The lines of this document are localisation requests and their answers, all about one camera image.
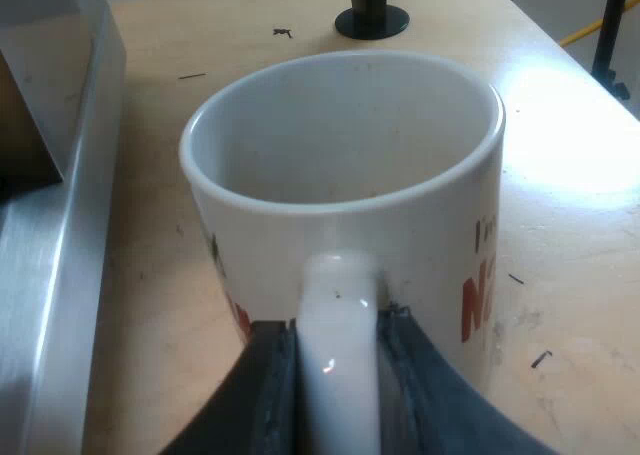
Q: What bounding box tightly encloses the small black tamper with knob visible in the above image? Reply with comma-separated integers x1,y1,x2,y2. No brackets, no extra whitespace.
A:
333,0,412,41

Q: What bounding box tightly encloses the steel espresso machine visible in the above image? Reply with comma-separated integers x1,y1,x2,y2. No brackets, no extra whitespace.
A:
0,0,127,455

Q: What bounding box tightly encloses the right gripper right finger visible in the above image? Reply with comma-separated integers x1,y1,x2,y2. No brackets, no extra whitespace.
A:
373,305,554,455

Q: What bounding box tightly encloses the black tripod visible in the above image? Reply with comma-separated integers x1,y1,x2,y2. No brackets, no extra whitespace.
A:
591,0,640,102

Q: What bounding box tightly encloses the yellow cable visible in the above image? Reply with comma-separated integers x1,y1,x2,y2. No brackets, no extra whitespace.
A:
558,17,607,48

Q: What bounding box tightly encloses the white mug red black print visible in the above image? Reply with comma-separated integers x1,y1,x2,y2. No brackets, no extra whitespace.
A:
178,49,507,455

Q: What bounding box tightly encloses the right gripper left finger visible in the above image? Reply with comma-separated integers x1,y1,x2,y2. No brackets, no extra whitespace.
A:
158,318,302,455

